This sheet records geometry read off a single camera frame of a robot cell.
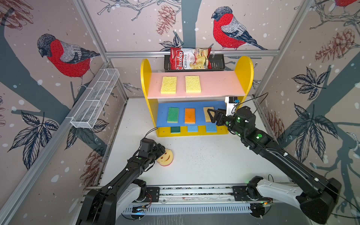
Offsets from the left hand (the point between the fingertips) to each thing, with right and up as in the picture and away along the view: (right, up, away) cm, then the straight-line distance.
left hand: (161, 150), depth 86 cm
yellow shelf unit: (+10, +32, +27) cm, 43 cm away
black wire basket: (+38, +58, +9) cm, 70 cm away
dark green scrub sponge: (+8, +12, +10) cm, 17 cm away
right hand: (+27, +25, -16) cm, 40 cm away
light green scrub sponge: (+7, +22, +4) cm, 24 cm away
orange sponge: (+18, +22, +4) cm, 29 cm away
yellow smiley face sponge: (+4, -4, -3) cm, 6 cm away
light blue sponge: (+19, +12, +11) cm, 25 cm away
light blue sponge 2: (+34, +13, +12) cm, 38 cm away
